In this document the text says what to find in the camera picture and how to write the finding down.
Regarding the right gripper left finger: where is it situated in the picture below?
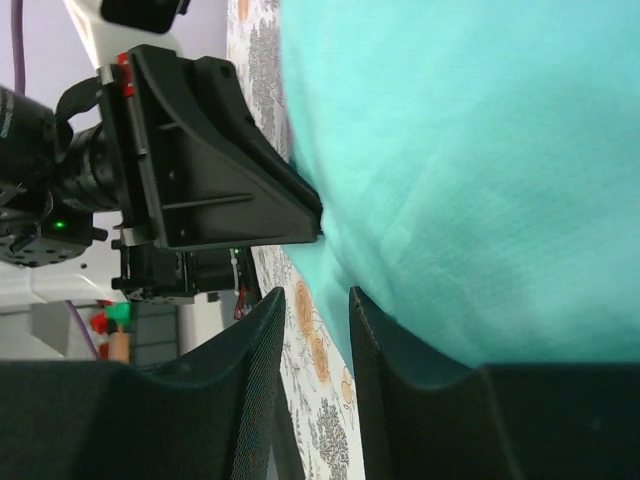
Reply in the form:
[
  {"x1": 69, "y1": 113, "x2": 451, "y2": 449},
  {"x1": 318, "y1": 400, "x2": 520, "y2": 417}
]
[{"x1": 1, "y1": 288, "x2": 286, "y2": 479}]

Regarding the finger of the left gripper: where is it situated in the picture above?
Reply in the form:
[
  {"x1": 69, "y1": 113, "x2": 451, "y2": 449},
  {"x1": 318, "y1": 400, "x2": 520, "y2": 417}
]
[
  {"x1": 112, "y1": 244, "x2": 260, "y2": 305},
  {"x1": 129, "y1": 45, "x2": 322, "y2": 249}
]

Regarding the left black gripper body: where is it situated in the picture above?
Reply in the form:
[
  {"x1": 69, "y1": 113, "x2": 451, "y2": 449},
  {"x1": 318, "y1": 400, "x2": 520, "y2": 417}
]
[{"x1": 49, "y1": 64, "x2": 145, "y2": 240}]

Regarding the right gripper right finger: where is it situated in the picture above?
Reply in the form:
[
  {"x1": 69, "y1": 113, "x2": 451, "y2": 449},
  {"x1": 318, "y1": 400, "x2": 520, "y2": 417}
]
[{"x1": 349, "y1": 288, "x2": 639, "y2": 479}]

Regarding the teal t shirt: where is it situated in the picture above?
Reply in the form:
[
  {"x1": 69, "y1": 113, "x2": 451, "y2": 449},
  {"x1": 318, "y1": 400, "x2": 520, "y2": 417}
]
[{"x1": 281, "y1": 1, "x2": 639, "y2": 367}]

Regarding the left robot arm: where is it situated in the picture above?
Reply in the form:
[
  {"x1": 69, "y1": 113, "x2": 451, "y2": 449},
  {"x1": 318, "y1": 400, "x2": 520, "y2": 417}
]
[{"x1": 1, "y1": 1, "x2": 322, "y2": 307}]

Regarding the floral table cloth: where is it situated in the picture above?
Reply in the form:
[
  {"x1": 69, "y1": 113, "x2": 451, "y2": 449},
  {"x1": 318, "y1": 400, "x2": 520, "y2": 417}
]
[{"x1": 227, "y1": 1, "x2": 365, "y2": 479}]

